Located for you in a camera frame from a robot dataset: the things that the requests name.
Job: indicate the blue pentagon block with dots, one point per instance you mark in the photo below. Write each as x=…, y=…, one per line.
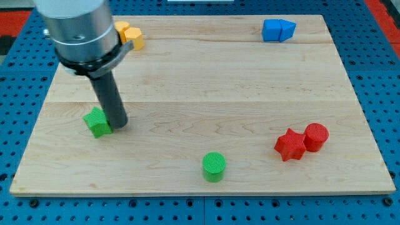
x=287, y=30

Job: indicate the yellow hexagon block front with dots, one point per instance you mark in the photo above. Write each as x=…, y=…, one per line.
x=135, y=35

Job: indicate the blue cube block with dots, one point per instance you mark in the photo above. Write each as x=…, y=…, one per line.
x=271, y=30

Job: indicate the red cylinder block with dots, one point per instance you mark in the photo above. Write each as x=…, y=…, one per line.
x=316, y=135

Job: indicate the green cylinder block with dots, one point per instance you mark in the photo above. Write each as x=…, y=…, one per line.
x=213, y=166

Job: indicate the green star block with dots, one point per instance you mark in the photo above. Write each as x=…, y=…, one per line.
x=97, y=122

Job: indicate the red star block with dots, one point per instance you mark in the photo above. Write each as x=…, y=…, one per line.
x=291, y=145

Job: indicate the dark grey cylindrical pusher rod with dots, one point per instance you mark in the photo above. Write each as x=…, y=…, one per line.
x=110, y=100

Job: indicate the yellow block behind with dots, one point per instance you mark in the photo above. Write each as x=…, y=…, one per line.
x=121, y=27

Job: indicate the light wooden board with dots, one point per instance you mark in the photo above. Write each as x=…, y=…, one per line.
x=206, y=84

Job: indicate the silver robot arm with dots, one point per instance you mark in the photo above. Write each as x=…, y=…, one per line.
x=87, y=44

